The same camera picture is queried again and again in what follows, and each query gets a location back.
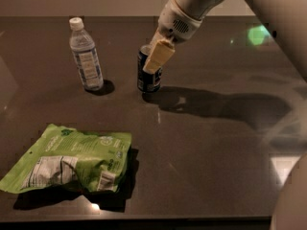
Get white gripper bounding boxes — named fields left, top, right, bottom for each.
left=143, top=0, right=202, bottom=74

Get blue pepsi can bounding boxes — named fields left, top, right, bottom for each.
left=137, top=44, right=162, bottom=93

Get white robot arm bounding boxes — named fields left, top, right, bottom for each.
left=143, top=0, right=307, bottom=230

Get clear blue-label plastic bottle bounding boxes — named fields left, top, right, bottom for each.
left=69, top=17, right=104, bottom=91

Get green chip bag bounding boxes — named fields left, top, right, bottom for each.
left=0, top=125, right=131, bottom=194

